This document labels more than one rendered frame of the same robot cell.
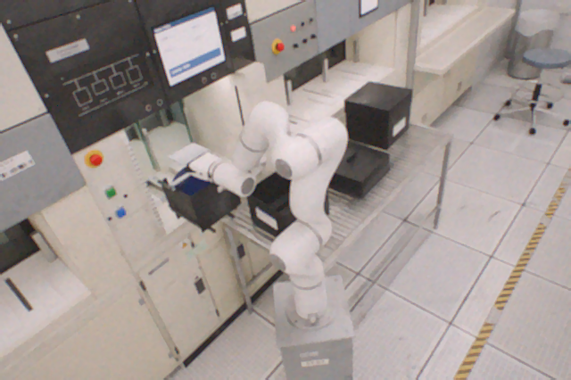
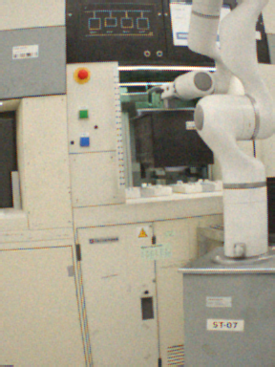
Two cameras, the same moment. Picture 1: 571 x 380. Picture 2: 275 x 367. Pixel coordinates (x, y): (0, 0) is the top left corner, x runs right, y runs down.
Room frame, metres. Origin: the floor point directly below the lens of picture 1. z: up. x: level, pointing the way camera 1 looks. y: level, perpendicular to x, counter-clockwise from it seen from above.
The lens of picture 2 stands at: (-0.40, -0.42, 1.04)
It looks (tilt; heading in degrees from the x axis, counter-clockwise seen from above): 3 degrees down; 28
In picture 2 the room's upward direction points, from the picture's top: 4 degrees counter-clockwise
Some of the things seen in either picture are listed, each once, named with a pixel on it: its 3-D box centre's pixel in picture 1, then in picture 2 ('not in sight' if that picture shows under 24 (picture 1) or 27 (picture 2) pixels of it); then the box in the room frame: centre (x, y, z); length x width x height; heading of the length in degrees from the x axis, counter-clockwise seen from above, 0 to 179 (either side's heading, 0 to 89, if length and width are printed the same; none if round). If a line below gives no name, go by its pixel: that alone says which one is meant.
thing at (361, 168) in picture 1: (351, 164); not in sight; (1.71, -0.36, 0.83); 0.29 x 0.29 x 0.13; 45
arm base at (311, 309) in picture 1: (309, 292); (245, 223); (0.92, -0.03, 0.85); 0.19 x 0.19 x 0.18
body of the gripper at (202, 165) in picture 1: (208, 167); (179, 89); (1.24, 0.26, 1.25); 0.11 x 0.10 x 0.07; 43
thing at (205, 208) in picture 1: (200, 186); (172, 132); (1.31, 0.34, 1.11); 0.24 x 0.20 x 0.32; 133
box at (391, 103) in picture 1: (377, 114); not in sight; (2.08, -0.60, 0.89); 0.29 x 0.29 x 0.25; 45
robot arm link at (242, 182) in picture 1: (235, 178); (196, 84); (1.14, 0.16, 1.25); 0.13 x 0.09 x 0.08; 43
